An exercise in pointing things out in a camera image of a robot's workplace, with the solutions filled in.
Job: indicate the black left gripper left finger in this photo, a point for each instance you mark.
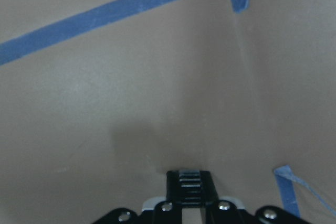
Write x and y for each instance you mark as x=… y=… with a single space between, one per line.
x=167 y=210

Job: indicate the small black bearing gear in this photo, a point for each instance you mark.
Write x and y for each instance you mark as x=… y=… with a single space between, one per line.
x=190 y=188

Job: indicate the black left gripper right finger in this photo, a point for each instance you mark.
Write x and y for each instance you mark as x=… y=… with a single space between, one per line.
x=225 y=211

